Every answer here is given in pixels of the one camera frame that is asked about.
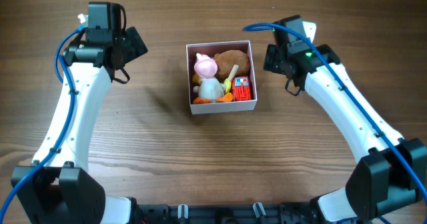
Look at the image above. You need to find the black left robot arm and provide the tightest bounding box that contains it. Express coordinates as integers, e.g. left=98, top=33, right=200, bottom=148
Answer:
left=6, top=2, right=147, bottom=223

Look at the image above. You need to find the yellow toy rattle drum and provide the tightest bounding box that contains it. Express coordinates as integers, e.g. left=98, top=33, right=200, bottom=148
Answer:
left=222, top=65, right=239, bottom=94

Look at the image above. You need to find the red toy fire truck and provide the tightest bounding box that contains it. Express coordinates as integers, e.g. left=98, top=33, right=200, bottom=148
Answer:
left=232, top=76, right=252, bottom=101

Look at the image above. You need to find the brown plush capybara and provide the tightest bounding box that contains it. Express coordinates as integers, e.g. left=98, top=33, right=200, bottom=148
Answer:
left=213, top=50, right=251, bottom=79

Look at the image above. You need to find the blue cable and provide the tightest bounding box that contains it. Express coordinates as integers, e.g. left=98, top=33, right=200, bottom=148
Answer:
left=0, top=24, right=88, bottom=223
left=242, top=22, right=427, bottom=224

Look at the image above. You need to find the blue right cable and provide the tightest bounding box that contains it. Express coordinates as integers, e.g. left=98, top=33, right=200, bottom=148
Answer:
left=242, top=22, right=427, bottom=224

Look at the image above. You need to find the blue left cable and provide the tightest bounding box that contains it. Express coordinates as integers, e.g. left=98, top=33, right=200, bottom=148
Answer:
left=0, top=24, right=88, bottom=223

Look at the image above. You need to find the white box pink interior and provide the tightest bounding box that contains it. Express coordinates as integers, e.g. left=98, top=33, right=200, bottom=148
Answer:
left=186, top=41, right=258, bottom=115

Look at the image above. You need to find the pink hat duck toy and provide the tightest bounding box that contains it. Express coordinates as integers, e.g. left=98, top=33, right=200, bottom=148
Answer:
left=194, top=53, right=218, bottom=79

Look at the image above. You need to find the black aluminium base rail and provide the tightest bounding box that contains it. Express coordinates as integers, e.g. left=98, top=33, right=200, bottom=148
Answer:
left=139, top=202, right=318, bottom=224

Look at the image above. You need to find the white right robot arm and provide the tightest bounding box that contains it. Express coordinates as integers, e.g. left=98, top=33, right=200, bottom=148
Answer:
left=260, top=15, right=426, bottom=223

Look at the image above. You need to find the white plush duck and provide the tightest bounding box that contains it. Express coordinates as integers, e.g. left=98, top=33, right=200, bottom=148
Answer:
left=192, top=74, right=234, bottom=104

